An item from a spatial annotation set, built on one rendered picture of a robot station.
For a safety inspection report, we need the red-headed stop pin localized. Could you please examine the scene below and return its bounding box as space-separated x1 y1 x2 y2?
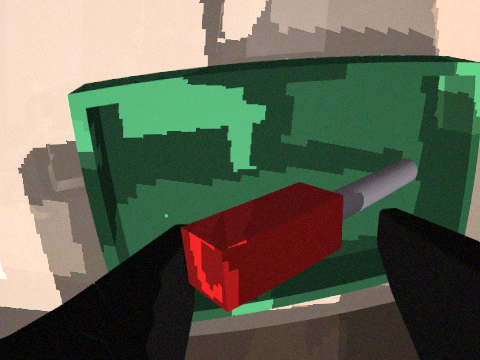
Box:
181 159 417 312

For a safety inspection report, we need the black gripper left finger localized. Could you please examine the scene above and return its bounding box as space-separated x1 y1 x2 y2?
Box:
0 224 196 360

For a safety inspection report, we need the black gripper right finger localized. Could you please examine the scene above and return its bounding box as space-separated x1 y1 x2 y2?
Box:
377 208 480 360

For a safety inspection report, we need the peach inclined ramp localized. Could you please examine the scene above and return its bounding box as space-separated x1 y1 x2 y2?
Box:
184 301 420 360

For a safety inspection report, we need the green tray floor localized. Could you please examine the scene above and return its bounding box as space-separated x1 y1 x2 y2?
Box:
99 75 445 259

